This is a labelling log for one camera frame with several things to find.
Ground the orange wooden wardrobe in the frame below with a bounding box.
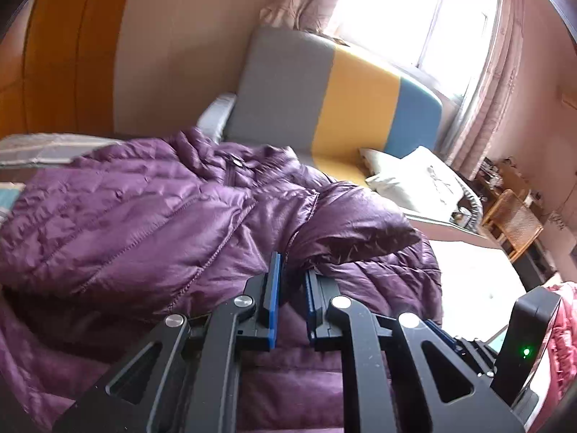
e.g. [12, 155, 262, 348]
[0, 0, 141, 140]

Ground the wicker back wooden chair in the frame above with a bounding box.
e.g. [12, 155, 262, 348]
[481, 188, 545, 263]

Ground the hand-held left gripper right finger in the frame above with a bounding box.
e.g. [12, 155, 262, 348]
[305, 270, 526, 433]

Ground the bright window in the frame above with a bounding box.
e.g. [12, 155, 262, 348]
[322, 0, 502, 102]

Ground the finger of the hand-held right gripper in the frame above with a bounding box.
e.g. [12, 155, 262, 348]
[425, 319, 497, 379]

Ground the plain white pillow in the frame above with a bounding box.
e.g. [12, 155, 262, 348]
[359, 147, 402, 173]

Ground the red quilted cloth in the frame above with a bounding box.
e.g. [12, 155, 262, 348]
[538, 281, 577, 421]

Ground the purple quilted down jacket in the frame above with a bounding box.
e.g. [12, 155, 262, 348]
[0, 126, 445, 433]

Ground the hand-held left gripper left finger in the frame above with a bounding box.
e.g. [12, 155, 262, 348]
[54, 253, 282, 433]

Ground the grey yellow blue sofa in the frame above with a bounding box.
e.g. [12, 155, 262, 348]
[223, 26, 445, 185]

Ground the white deer print pillow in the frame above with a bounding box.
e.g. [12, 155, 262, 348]
[365, 145, 470, 218]

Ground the cluttered wooden desk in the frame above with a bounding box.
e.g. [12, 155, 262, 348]
[477, 157, 544, 206]

